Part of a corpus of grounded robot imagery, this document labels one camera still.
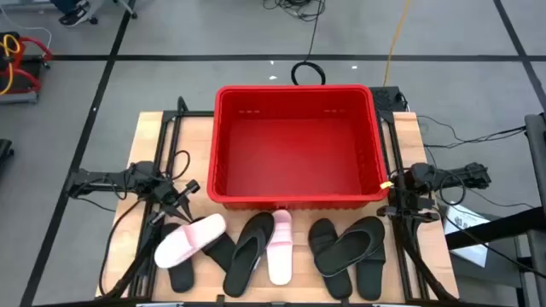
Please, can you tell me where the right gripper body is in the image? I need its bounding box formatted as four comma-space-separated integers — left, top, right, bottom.
376, 187, 441, 224

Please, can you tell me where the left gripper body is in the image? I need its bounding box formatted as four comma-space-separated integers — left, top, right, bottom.
147, 178, 201, 225

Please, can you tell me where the pink slide sandal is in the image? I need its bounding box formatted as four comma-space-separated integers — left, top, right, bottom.
266, 208, 294, 286
153, 212, 228, 269

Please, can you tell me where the black slide sandal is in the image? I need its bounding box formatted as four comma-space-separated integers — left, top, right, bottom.
307, 217, 354, 301
160, 222, 196, 294
355, 245, 387, 302
191, 216, 237, 273

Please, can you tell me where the black flip-flop with white label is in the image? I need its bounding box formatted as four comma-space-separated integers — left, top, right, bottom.
222, 211, 276, 298

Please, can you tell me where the red plastic bin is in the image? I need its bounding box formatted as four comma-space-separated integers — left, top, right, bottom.
206, 84, 390, 213

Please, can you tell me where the white paper sheet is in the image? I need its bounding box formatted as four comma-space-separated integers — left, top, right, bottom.
443, 203, 491, 269

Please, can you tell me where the black power box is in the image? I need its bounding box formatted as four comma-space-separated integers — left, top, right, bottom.
369, 86, 407, 113

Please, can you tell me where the red tube cart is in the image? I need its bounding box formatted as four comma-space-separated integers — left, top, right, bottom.
0, 31, 54, 106

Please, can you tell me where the grey chair base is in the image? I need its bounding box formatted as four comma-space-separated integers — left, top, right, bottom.
87, 0, 138, 26

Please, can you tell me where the black desk frame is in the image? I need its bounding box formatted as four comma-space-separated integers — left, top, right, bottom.
445, 113, 546, 307

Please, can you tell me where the yellow floor cable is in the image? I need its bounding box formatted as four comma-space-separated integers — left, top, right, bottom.
382, 0, 412, 88

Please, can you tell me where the black coiled floor cable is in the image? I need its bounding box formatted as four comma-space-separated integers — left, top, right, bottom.
262, 0, 328, 86

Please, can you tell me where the yellow hose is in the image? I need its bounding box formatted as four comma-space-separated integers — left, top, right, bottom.
0, 33, 21, 96

